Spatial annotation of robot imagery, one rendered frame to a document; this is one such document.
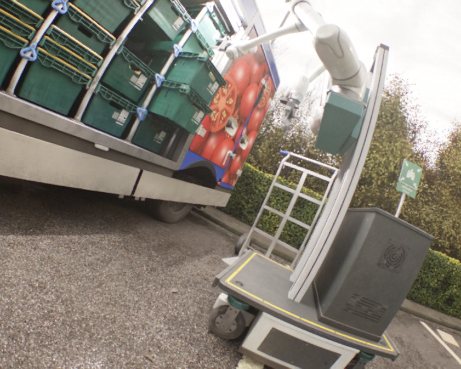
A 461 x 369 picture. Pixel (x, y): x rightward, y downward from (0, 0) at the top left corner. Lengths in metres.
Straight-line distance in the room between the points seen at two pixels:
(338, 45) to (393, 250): 0.82
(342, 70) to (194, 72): 1.02
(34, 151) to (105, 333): 0.85
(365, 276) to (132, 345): 0.94
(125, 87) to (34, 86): 0.61
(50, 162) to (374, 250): 1.52
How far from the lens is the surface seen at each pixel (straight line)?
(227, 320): 1.03
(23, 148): 1.16
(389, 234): 0.95
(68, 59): 1.30
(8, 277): 1.06
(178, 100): 1.52
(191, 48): 1.93
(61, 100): 1.34
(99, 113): 1.45
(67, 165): 1.26
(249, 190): 3.85
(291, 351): 0.98
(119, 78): 1.49
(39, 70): 1.28
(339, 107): 0.92
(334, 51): 0.89
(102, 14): 1.43
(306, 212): 3.70
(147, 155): 1.57
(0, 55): 1.26
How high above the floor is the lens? 0.70
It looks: 1 degrees down
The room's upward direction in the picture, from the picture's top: 24 degrees clockwise
